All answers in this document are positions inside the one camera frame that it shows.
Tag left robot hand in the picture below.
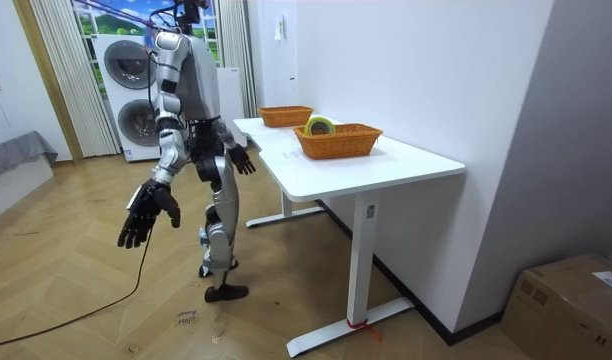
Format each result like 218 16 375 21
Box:
227 143 258 177

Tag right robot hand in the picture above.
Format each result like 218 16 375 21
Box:
116 178 182 250

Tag robot legs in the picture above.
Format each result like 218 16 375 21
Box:
192 147 250 304

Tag small orange wicker basket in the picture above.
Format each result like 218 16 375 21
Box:
257 104 316 129

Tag white cabinet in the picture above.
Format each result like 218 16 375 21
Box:
216 66 249 149

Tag robot body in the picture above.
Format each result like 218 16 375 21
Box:
153 0 225 164

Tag yellow-green tape roll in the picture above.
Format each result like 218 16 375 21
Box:
303 115 338 137

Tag white desk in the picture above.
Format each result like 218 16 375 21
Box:
232 115 467 359

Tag large orange wicker basket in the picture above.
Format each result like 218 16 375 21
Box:
292 122 384 161

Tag narrow beige curtain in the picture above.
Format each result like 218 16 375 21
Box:
216 0 259 119

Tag grey bed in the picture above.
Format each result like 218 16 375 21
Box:
0 130 59 224

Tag white washing machine tower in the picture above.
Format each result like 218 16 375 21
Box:
92 33 163 163

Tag wide beige curtain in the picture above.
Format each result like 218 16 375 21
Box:
28 0 123 159

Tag landscape window poster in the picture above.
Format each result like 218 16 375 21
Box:
71 0 222 97

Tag brown cardboard box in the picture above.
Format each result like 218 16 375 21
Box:
500 253 612 360

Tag black floor cable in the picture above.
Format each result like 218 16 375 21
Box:
0 227 155 350

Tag white wall fixture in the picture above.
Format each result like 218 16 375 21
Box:
273 13 288 43

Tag cable bundle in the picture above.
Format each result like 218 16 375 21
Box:
73 0 210 34

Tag wooden door frame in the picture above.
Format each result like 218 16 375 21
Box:
11 0 85 165

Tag red strap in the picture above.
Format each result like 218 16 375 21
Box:
345 318 383 343

